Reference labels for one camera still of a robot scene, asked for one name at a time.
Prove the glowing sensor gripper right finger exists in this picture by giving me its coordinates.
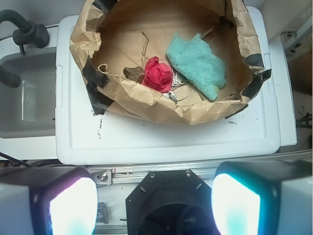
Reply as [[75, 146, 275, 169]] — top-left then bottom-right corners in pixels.
[[211, 160, 313, 235]]

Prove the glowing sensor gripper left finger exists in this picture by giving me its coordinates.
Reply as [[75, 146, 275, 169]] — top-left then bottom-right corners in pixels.
[[0, 166, 98, 235]]

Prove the teal blue knitted cloth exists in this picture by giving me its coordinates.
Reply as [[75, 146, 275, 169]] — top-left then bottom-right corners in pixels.
[[166, 32, 226, 101]]

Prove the crumpled red cloth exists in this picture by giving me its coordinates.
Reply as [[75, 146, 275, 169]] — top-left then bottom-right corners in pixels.
[[141, 56, 173, 93]]

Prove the white plastic bin lid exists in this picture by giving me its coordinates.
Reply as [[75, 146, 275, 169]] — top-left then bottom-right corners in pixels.
[[55, 6, 297, 165]]

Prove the clear plastic storage bin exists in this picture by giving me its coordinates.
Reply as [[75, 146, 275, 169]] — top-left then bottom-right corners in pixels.
[[0, 46, 58, 140]]

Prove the dark brown crumpled scrap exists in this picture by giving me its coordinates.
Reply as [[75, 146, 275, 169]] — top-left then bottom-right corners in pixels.
[[123, 66, 144, 83]]

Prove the brown paper bag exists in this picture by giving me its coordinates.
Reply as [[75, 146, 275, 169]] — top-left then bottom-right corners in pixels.
[[69, 0, 271, 125]]

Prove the black octagonal mount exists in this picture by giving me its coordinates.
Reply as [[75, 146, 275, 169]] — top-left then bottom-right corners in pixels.
[[126, 170, 219, 235]]

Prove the dark grey hose end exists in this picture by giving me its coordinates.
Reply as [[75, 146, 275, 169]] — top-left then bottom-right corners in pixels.
[[0, 65, 22, 89]]

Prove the metal wire clip object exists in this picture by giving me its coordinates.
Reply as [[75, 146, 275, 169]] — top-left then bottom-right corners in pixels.
[[163, 70, 195, 104]]

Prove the brown twine string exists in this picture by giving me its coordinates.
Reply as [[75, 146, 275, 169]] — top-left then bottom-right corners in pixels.
[[139, 31, 150, 65]]

